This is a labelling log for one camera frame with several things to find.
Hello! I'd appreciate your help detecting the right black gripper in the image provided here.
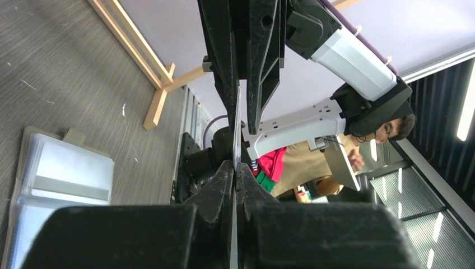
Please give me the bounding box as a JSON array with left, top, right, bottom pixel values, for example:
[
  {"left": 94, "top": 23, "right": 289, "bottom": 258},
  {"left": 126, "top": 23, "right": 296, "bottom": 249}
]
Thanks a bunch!
[{"left": 198, "top": 0, "right": 287, "bottom": 135}]

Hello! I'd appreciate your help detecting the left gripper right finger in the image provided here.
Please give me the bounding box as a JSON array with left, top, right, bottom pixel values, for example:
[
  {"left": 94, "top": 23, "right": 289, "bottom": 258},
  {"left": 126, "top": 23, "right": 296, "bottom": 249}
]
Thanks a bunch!
[{"left": 236, "top": 164, "right": 421, "bottom": 268}]

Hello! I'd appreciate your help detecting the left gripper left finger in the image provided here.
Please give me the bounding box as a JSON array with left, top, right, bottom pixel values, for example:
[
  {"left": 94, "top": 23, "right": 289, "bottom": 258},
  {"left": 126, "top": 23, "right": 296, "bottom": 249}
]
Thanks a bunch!
[{"left": 23, "top": 161, "right": 234, "bottom": 268}]

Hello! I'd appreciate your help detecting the beige card holder wallet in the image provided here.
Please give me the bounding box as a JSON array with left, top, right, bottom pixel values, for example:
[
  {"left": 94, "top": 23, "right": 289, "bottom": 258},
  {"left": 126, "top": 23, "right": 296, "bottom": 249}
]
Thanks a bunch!
[{"left": 1, "top": 126, "right": 115, "bottom": 268}]

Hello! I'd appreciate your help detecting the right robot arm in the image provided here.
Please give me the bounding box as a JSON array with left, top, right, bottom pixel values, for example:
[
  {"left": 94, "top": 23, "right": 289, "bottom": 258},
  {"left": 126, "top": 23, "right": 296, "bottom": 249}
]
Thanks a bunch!
[{"left": 187, "top": 1, "right": 412, "bottom": 190}]

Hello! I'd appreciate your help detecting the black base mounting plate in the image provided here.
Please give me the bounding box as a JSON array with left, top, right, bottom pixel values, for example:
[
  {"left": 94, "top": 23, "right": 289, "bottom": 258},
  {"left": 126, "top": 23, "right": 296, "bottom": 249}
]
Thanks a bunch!
[{"left": 170, "top": 132, "right": 201, "bottom": 204}]

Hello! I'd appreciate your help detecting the seated person in background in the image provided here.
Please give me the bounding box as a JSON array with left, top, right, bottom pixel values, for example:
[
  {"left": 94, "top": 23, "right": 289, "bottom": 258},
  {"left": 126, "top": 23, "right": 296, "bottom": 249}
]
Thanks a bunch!
[{"left": 251, "top": 114, "right": 416, "bottom": 198}]

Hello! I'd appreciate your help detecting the wooden frame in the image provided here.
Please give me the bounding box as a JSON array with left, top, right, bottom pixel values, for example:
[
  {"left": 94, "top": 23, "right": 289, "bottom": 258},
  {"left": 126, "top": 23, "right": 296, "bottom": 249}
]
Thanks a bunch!
[{"left": 90, "top": 1, "right": 343, "bottom": 130}]

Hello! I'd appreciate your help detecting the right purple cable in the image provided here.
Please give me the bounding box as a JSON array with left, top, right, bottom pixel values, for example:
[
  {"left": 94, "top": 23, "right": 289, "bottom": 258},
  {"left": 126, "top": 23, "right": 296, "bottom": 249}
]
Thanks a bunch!
[{"left": 202, "top": 0, "right": 399, "bottom": 149}]

